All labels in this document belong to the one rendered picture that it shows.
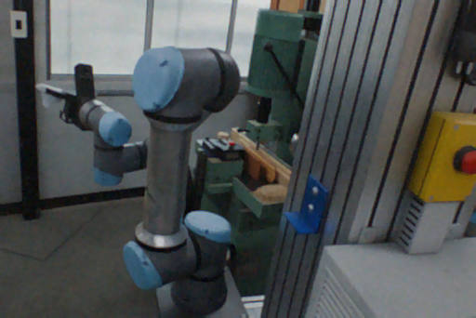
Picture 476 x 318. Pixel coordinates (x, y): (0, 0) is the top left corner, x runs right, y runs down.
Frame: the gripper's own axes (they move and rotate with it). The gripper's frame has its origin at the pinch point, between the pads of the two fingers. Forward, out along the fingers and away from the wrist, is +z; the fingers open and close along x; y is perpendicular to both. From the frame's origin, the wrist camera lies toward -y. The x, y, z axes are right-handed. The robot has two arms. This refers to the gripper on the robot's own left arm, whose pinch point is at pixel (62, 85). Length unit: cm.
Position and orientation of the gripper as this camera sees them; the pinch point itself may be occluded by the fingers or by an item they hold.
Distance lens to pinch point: 139.5
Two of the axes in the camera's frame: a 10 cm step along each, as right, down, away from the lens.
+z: -6.7, -3.8, 6.4
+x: 7.0, -0.4, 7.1
